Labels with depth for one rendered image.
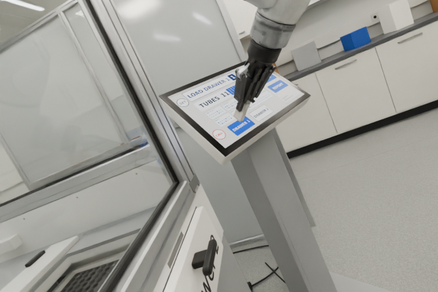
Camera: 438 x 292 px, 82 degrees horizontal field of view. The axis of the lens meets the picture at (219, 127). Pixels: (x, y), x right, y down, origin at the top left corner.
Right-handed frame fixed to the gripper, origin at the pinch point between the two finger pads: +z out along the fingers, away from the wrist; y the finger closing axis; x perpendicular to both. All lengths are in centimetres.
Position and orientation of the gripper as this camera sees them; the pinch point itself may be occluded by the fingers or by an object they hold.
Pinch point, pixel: (241, 109)
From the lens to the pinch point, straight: 72.0
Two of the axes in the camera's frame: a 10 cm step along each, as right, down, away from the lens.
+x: 6.0, 6.4, -4.9
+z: -2.3, 7.2, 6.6
